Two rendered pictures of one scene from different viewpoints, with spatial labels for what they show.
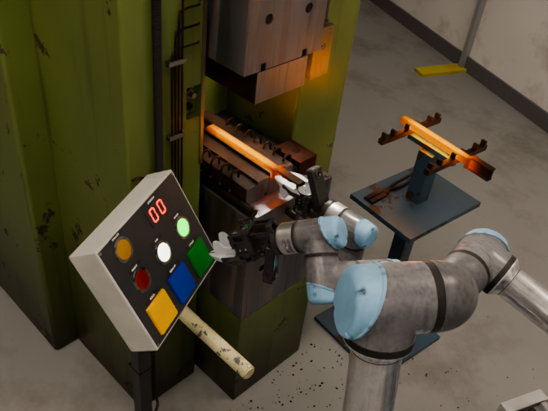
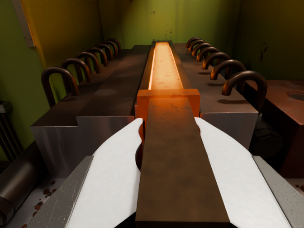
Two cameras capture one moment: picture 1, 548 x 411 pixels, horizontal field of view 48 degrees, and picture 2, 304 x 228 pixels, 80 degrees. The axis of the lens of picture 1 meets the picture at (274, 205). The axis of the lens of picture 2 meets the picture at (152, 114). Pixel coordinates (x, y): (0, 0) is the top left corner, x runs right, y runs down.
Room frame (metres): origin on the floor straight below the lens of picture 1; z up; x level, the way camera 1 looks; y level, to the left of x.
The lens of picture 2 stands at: (1.48, -0.09, 1.07)
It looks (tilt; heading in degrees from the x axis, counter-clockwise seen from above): 28 degrees down; 53
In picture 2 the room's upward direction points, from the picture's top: 2 degrees counter-clockwise
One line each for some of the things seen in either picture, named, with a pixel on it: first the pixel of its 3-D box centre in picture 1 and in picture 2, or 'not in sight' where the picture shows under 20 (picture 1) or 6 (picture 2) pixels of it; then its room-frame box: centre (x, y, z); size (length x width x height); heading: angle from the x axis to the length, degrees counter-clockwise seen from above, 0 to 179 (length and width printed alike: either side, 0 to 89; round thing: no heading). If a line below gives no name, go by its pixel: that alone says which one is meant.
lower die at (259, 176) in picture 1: (224, 153); (150, 78); (1.69, 0.18, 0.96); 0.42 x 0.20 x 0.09; 50
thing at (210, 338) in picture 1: (200, 328); not in sight; (1.23, 0.18, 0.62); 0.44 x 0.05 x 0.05; 50
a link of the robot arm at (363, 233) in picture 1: (356, 229); not in sight; (1.36, -0.24, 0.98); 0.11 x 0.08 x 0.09; 50
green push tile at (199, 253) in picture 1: (198, 257); not in sight; (1.14, 0.17, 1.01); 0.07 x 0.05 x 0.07; 165
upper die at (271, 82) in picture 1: (231, 51); not in sight; (1.69, 0.18, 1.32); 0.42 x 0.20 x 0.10; 50
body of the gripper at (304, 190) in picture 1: (315, 203); not in sight; (1.47, -0.12, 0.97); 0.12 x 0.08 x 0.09; 50
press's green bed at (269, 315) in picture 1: (224, 295); not in sight; (1.74, 0.15, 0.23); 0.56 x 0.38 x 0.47; 50
